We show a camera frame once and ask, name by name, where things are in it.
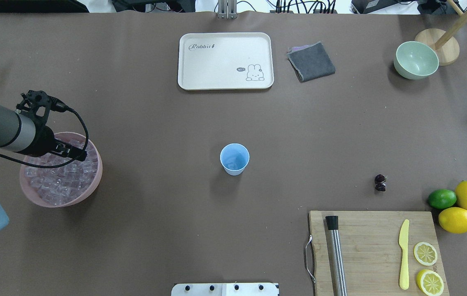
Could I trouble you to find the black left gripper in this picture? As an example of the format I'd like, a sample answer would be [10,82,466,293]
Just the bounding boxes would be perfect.
[16,90,87,162]

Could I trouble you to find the pink bowl of ice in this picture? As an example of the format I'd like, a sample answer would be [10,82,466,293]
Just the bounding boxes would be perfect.
[19,140,103,208]

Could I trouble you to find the light blue plastic cup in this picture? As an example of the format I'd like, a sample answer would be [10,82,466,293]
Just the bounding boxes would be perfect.
[220,143,250,176]

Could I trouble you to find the dark cherries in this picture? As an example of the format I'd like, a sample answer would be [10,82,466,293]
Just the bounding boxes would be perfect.
[374,174,387,192]

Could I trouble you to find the cream rabbit serving tray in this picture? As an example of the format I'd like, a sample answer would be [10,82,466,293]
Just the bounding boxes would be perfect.
[177,32,274,91]

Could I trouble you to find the grey folded cloth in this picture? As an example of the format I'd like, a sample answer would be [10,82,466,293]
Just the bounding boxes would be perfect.
[287,42,336,82]

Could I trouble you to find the steel muddler black tip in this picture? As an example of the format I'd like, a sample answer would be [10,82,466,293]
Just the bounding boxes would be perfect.
[325,215,348,296]

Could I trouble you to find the bamboo cutting board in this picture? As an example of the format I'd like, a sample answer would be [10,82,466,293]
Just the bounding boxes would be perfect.
[309,210,446,296]

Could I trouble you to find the yellow plastic knife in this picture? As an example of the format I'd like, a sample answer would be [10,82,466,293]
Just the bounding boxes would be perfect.
[398,219,410,290]

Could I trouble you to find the mint green bowl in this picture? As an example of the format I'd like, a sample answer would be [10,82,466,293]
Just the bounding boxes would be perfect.
[393,41,439,79]

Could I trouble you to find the lemon half upper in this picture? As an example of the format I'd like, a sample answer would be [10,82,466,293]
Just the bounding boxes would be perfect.
[413,241,438,266]

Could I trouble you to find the lemon half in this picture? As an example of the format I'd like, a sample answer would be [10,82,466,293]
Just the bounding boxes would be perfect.
[413,241,438,266]
[416,269,445,296]

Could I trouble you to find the green lime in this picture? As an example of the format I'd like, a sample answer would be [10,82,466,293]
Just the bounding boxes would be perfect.
[427,189,457,210]

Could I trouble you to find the lemon half lower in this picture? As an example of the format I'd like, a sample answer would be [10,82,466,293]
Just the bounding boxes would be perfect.
[416,269,445,296]

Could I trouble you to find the wooden glass drying stand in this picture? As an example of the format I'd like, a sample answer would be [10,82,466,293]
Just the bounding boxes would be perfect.
[414,0,467,66]

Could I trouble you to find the whole lemon near board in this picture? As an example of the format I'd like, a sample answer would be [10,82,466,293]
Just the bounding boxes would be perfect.
[438,207,467,234]

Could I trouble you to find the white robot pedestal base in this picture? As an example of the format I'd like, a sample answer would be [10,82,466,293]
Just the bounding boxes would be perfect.
[171,282,280,296]

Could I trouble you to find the aluminium frame post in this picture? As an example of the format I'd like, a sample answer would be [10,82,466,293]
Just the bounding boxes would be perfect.
[217,0,238,19]

